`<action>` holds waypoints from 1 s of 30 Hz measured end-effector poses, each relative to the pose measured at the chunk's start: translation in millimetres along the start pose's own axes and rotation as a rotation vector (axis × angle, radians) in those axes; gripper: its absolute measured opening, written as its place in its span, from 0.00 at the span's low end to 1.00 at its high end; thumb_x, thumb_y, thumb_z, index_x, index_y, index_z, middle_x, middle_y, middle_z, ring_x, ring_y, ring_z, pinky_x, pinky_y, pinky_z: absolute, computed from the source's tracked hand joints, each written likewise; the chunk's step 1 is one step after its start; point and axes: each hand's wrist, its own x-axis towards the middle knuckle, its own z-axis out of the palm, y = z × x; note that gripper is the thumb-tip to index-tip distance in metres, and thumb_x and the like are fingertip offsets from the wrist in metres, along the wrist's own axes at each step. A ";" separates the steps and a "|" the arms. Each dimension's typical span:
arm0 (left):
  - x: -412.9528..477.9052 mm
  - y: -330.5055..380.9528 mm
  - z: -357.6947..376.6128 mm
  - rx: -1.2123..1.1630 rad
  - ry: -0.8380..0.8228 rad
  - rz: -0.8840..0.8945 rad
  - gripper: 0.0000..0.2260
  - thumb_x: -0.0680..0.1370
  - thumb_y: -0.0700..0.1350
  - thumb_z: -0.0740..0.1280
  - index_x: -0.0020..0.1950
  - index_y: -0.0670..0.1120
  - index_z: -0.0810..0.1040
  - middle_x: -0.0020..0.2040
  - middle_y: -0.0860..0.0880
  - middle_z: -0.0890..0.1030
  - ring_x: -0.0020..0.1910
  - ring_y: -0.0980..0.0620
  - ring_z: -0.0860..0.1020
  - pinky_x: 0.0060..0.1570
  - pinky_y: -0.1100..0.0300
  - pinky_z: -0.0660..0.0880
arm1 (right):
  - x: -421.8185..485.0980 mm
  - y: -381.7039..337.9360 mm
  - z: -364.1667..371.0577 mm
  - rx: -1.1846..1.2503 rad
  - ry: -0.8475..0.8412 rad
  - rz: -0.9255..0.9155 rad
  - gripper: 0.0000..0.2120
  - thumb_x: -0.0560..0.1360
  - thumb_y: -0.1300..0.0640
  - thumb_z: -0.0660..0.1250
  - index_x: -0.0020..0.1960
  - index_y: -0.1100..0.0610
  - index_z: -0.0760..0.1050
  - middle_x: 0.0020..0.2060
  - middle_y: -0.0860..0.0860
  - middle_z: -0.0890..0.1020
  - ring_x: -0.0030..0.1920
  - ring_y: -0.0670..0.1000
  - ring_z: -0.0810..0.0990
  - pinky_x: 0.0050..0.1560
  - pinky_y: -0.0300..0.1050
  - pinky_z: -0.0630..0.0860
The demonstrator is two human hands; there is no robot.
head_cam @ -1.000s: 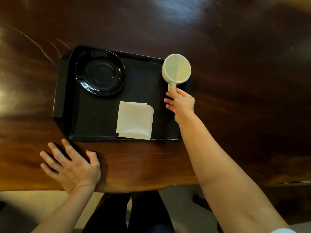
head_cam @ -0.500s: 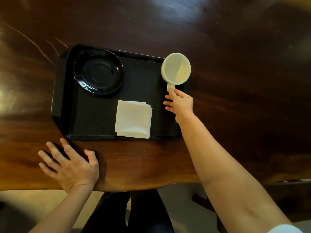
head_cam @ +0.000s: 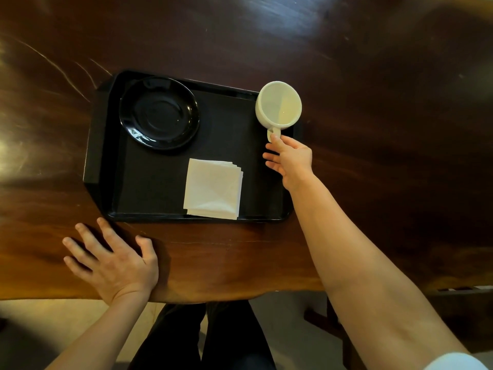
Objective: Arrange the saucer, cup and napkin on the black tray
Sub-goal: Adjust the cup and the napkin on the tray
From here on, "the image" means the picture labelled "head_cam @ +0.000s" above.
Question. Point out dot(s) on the white ceramic cup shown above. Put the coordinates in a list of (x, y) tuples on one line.
[(278, 105)]

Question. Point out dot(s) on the person's left little finger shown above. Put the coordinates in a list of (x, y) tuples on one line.
[(77, 268)]

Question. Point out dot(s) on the person's left hand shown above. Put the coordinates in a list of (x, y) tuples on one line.
[(117, 269)]

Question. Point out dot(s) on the person's black trousers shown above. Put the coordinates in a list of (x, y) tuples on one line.
[(231, 339)]

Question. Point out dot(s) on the person's right hand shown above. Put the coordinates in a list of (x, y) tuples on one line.
[(294, 159)]

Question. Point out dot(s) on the person's left thumb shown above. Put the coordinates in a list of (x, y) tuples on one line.
[(148, 252)]

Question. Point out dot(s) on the black rectangular plastic tray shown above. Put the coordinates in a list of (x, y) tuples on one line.
[(161, 184)]

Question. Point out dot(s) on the white folded paper napkin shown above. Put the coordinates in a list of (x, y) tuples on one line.
[(212, 188)]

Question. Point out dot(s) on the black glossy saucer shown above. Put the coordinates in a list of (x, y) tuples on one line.
[(158, 113)]

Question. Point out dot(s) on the dark wooden bench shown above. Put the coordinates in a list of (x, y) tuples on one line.
[(462, 315)]

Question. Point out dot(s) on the person's left forearm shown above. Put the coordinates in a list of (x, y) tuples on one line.
[(104, 335)]

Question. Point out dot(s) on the person's left middle finger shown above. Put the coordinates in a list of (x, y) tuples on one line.
[(90, 240)]

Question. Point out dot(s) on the white shirt sleeve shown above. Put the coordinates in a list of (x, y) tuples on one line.
[(456, 362)]

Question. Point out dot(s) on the person's right little finger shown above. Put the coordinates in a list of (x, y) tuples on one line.
[(274, 167)]

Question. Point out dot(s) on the dark wooden chair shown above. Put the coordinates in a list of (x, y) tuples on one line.
[(327, 323)]

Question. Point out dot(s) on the person's right middle finger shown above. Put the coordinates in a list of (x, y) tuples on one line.
[(272, 147)]

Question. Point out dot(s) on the person's right forearm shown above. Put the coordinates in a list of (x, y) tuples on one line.
[(358, 273)]

